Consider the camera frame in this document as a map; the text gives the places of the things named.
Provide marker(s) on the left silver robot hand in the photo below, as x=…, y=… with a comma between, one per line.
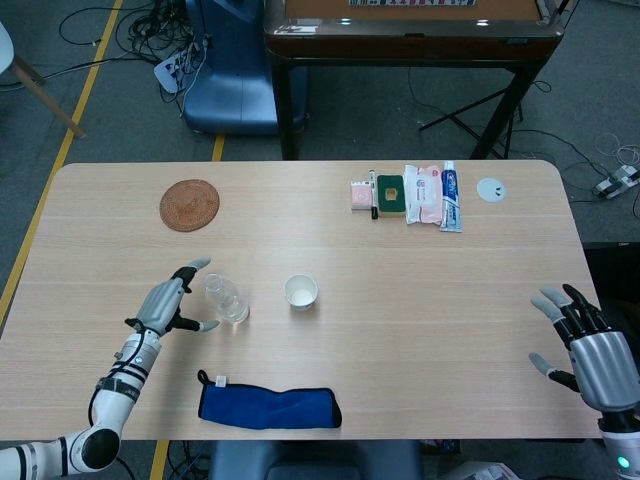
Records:
x=160, y=305

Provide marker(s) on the black white marker pen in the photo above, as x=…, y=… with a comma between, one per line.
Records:
x=373, y=195

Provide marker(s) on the green small box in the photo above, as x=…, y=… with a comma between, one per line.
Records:
x=391, y=196

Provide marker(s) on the white power strip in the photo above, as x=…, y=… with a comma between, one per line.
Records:
x=167, y=72

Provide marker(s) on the clear plastic bottle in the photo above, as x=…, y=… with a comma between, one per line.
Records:
x=227, y=302

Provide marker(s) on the white chair with wooden legs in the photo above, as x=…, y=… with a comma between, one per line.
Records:
x=45, y=92

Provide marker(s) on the pink white wet wipes pack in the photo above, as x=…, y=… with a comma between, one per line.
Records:
x=423, y=195

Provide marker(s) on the round brown woven coaster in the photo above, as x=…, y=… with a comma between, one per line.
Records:
x=190, y=206

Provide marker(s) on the brown mahjong table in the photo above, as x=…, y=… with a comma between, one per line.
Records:
x=400, y=40

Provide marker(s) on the white red box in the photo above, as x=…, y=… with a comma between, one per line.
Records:
x=490, y=472

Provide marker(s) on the blue cloth with black trim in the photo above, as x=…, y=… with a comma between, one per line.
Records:
x=270, y=407

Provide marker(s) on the grey power strip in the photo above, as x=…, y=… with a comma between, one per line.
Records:
x=617, y=181

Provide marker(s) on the white paper cup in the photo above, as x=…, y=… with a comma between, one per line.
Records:
x=301, y=294

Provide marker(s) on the face-up mahjong tile row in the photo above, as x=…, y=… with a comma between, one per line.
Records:
x=410, y=2

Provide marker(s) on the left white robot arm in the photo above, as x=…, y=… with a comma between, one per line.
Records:
x=112, y=405

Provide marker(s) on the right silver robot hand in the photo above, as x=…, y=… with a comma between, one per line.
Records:
x=605, y=365

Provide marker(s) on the small pink packet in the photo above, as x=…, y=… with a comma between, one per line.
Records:
x=360, y=196

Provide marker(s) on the white round lid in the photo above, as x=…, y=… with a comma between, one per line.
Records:
x=491, y=190

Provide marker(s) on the blue machine base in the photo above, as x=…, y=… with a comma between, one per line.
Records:
x=230, y=90

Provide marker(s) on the blue white toothpaste tube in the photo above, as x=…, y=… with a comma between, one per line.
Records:
x=451, y=197

